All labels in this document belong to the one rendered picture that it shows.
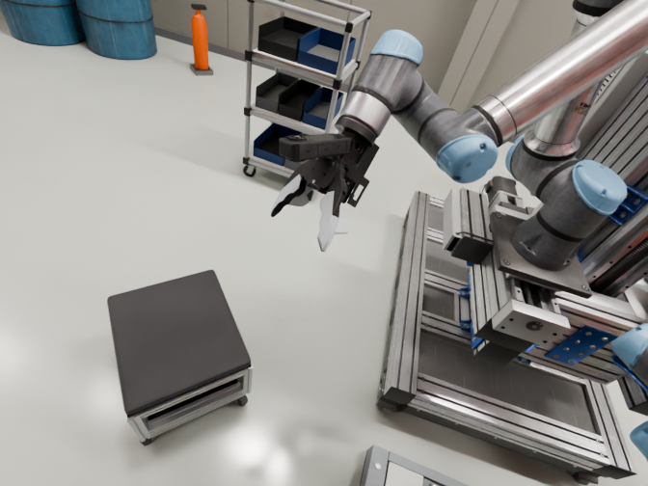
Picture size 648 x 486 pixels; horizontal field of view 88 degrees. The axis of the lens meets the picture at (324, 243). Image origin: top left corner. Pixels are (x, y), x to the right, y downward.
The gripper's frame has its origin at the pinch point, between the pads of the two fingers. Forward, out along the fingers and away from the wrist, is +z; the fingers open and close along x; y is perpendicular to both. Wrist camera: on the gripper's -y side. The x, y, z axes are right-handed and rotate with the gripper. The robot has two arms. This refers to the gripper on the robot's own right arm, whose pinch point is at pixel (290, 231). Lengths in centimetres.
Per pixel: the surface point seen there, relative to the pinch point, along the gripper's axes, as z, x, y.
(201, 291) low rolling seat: 39, 55, 26
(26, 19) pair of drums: -24, 381, -34
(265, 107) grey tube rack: -39, 137, 62
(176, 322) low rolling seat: 48, 48, 19
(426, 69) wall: -167, 182, 218
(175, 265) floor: 53, 107, 41
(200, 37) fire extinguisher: -84, 299, 66
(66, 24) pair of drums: -38, 380, -10
